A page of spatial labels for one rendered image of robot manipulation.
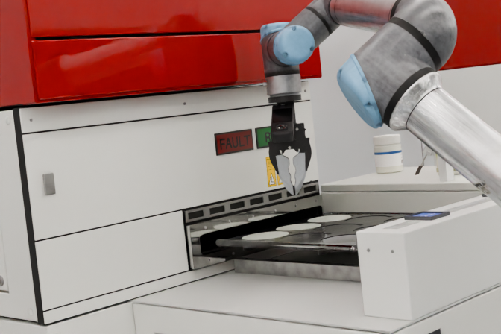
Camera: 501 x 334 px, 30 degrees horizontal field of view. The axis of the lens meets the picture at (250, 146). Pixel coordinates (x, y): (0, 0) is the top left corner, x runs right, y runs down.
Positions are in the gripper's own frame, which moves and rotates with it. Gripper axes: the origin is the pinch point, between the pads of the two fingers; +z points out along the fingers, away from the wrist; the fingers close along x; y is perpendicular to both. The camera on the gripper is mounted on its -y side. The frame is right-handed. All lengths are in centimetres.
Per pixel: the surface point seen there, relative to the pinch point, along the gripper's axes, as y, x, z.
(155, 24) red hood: -11.9, 23.7, -36.9
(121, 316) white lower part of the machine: -18.0, 35.9, 19.7
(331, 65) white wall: 276, -17, -34
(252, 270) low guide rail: -0.4, 10.7, 16.2
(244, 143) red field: 11.5, 10.4, -10.4
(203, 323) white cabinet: -29.0, 18.3, 20.1
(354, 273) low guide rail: -18.0, -10.4, 15.7
